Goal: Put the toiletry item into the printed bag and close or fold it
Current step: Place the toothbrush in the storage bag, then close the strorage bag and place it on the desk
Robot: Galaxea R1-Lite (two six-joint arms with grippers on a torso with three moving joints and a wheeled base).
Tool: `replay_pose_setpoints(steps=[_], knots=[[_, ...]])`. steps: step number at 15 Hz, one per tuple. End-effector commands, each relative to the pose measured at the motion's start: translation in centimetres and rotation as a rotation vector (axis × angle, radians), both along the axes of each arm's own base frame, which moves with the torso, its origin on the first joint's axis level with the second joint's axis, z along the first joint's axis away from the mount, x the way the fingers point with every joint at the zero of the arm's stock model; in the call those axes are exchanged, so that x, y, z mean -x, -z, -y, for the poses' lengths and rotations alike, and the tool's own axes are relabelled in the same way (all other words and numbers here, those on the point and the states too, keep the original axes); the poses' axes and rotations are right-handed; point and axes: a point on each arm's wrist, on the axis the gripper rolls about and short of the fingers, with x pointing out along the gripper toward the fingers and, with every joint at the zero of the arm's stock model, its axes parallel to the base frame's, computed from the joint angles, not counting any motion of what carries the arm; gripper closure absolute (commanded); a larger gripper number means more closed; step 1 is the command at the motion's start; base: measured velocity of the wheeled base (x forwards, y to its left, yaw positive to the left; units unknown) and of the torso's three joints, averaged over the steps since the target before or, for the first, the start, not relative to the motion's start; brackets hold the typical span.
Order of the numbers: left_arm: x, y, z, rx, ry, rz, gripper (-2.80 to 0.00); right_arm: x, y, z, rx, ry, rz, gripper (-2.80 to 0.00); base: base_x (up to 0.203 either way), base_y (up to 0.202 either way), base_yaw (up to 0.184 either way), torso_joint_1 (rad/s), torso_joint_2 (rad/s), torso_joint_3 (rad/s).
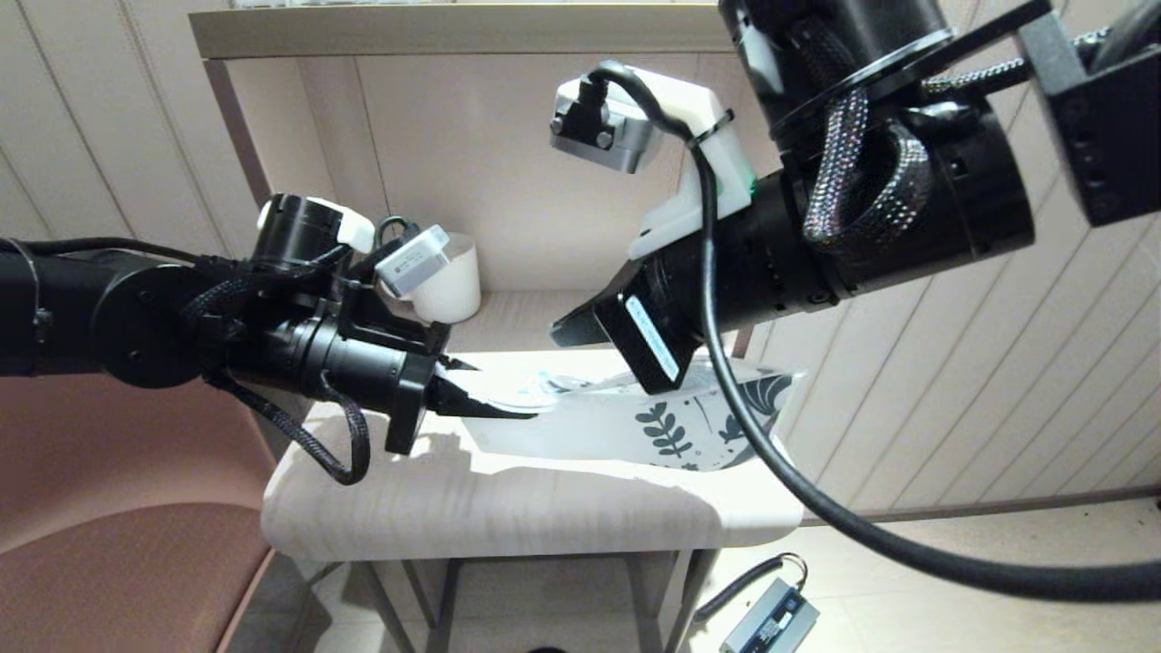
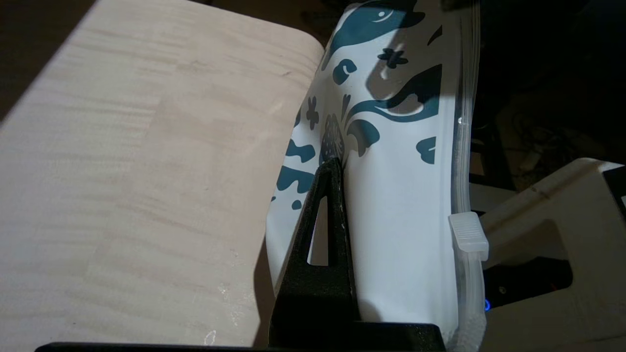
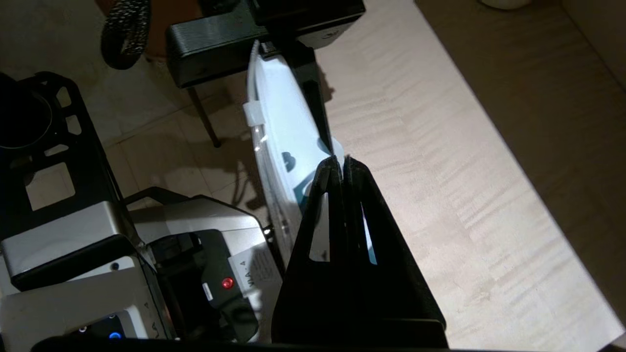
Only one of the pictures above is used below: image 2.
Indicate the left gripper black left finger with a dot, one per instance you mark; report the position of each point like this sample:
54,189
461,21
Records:
318,293

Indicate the white black robot base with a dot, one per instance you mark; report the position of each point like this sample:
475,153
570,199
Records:
552,254

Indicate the white floral pouch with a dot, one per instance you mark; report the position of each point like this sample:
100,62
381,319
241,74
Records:
401,220

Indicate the light wooden shelf desk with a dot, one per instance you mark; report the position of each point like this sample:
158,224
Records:
146,171

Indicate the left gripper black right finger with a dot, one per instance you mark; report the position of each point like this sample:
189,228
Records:
401,336

